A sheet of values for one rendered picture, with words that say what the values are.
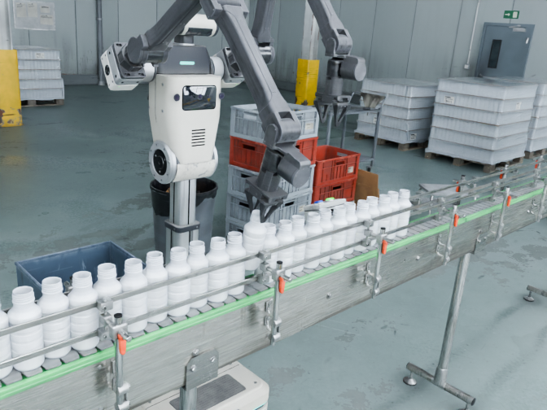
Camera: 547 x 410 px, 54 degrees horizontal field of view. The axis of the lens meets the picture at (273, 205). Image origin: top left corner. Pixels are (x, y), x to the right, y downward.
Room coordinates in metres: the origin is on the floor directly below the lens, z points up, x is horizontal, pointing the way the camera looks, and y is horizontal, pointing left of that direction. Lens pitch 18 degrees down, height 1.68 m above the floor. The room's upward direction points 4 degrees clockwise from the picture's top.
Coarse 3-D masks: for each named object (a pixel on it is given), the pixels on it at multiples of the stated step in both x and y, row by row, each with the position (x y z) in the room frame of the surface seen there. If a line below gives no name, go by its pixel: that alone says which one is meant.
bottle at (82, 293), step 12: (72, 276) 0.99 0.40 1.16; (84, 276) 1.01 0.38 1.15; (84, 288) 0.98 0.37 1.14; (72, 300) 0.97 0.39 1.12; (84, 300) 0.97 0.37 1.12; (84, 312) 0.97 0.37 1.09; (96, 312) 0.99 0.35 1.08; (72, 324) 0.97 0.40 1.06; (84, 324) 0.97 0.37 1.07; (96, 324) 0.99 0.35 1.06; (72, 336) 0.97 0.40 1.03; (96, 336) 0.99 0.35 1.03; (84, 348) 0.97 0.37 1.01
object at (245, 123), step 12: (240, 108) 3.90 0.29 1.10; (252, 108) 4.16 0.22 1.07; (300, 108) 4.31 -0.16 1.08; (312, 108) 4.24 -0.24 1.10; (240, 120) 3.92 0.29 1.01; (252, 120) 3.83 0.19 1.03; (300, 120) 4.00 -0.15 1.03; (312, 120) 4.13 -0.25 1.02; (240, 132) 3.91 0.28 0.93; (252, 132) 3.84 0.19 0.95; (312, 132) 4.14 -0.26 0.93
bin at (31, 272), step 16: (48, 256) 1.53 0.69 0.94; (64, 256) 1.57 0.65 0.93; (80, 256) 1.60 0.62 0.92; (96, 256) 1.64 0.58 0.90; (112, 256) 1.66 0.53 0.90; (128, 256) 1.59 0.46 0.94; (16, 272) 1.46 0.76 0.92; (32, 272) 1.49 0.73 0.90; (48, 272) 1.53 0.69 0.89; (64, 272) 1.57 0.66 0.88; (96, 272) 1.64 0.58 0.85; (64, 288) 1.56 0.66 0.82
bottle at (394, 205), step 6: (390, 192) 1.80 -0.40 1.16; (396, 192) 1.80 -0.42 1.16; (396, 198) 1.78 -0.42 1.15; (390, 204) 1.77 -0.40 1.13; (396, 204) 1.77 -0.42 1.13; (396, 210) 1.76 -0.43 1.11; (396, 216) 1.77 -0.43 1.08; (390, 222) 1.76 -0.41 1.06; (396, 222) 1.77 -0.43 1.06; (390, 228) 1.76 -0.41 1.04; (390, 234) 1.76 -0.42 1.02
